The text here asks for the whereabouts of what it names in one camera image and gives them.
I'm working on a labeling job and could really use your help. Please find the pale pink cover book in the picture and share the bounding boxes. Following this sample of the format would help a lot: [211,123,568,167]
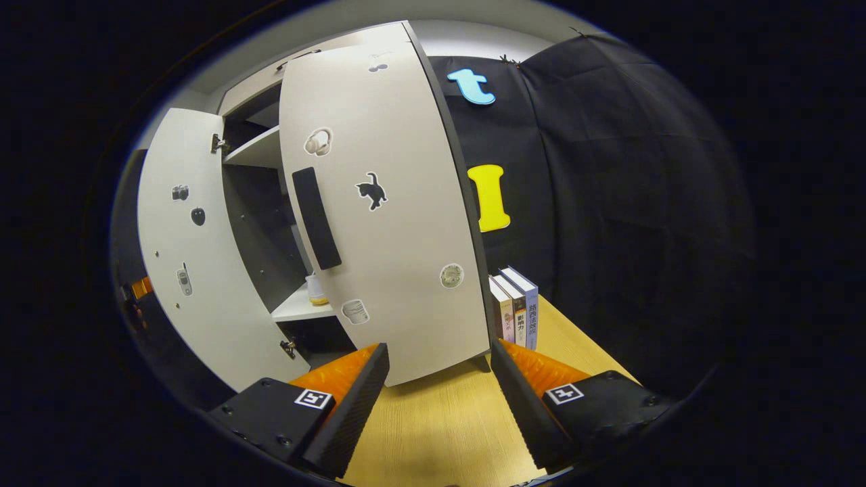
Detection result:
[488,276,516,346]

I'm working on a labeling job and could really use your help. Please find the blue white spine book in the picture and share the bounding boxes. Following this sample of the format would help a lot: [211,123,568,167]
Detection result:
[501,266,539,351]

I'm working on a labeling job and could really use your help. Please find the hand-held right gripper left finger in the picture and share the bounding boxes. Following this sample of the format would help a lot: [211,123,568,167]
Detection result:
[206,343,391,479]

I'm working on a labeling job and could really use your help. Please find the black right door handle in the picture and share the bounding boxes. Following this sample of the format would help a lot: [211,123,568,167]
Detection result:
[292,167,342,270]

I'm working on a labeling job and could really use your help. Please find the white grey shoe cabinet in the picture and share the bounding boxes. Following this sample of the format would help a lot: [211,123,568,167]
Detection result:
[135,20,491,393]

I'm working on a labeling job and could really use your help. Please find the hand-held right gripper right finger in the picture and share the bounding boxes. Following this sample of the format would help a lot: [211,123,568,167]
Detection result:
[488,338,677,474]

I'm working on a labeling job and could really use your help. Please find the white cabinet door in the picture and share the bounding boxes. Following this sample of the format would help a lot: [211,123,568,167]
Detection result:
[279,20,491,388]
[137,107,312,393]

